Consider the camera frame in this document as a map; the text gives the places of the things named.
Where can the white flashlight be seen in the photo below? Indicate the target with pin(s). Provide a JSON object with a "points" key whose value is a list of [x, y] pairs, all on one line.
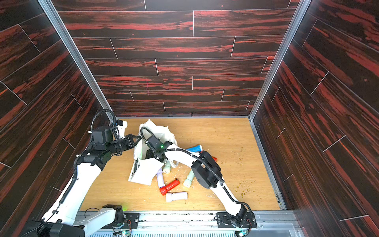
{"points": [[160, 178], [176, 196], [188, 181], [167, 167]]}

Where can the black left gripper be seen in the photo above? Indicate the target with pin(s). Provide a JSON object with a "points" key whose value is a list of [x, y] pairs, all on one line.
{"points": [[130, 142]]}

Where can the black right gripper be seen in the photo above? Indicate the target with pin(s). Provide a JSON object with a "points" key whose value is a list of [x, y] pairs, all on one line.
{"points": [[152, 148]]}

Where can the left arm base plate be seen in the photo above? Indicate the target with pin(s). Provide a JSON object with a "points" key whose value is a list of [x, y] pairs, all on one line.
{"points": [[130, 220]]}

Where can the white canvas tote bag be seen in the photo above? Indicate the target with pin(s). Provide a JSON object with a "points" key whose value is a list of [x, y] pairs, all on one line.
{"points": [[145, 166]]}

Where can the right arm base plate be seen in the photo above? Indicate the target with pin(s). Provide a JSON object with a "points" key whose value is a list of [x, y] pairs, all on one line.
{"points": [[226, 220]]}

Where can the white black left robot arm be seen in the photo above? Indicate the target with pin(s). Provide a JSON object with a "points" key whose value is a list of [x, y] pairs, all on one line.
{"points": [[60, 221]]}

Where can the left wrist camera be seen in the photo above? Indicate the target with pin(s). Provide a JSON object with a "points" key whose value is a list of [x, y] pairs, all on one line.
{"points": [[109, 133]]}

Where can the white flashlight bottom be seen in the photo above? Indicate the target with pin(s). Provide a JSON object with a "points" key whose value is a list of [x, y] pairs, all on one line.
{"points": [[176, 196]]}

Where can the aluminium front rail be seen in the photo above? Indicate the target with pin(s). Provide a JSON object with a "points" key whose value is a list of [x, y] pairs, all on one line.
{"points": [[204, 224]]}

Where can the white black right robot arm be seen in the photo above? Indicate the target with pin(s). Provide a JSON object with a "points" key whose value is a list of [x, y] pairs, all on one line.
{"points": [[208, 174]]}

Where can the blue flashlight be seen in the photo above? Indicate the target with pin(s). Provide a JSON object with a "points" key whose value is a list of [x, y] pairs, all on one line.
{"points": [[195, 149]]}

